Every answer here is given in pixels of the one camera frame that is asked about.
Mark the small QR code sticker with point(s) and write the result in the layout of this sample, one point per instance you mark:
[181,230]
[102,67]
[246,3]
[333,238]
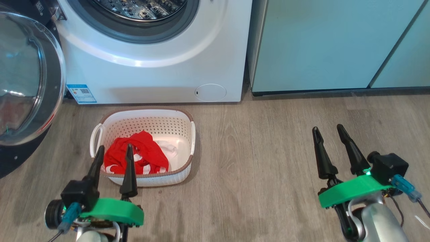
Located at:
[39,6]

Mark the white zip tie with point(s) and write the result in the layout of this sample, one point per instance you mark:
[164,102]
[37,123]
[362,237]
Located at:
[421,222]

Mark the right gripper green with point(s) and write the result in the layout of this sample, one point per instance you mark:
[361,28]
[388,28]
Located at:
[352,190]

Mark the red garment with white print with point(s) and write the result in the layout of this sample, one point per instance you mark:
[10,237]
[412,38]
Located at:
[147,154]

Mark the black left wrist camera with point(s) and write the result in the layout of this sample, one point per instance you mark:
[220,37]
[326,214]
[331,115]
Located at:
[80,195]

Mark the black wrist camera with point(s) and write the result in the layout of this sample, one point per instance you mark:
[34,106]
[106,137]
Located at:
[80,195]
[389,166]

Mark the wide teal cabinet grey side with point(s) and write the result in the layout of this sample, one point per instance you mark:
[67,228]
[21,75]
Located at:
[319,47]

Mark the silver metal door hinge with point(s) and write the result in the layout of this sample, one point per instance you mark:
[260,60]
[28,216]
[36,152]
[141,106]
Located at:
[57,11]

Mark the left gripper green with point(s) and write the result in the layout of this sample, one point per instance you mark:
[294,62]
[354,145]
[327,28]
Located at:
[117,210]

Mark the round white filter cover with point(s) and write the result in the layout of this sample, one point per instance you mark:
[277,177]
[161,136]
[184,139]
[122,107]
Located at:
[210,92]

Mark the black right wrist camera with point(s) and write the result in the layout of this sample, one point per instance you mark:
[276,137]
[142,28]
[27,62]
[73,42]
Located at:
[389,166]

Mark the blue camera connector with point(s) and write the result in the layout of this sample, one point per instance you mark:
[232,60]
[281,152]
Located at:
[70,216]
[404,186]

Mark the stainless steel washing machine drum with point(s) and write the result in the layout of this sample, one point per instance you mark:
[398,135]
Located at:
[141,8]

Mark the round washing machine door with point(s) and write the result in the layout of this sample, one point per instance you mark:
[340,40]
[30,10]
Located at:
[30,84]

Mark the white perforated basket brown rim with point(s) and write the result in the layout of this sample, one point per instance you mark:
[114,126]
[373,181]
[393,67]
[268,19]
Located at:
[151,124]

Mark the blue energy label sticker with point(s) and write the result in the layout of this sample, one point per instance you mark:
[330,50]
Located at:
[81,94]

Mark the blue right camera connector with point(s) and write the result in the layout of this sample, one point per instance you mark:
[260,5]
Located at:
[404,186]

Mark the blue left camera connector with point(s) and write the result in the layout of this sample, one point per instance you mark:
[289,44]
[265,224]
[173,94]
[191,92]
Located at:
[70,216]

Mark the white front-load washing machine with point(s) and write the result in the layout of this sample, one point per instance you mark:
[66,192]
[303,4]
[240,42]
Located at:
[151,80]

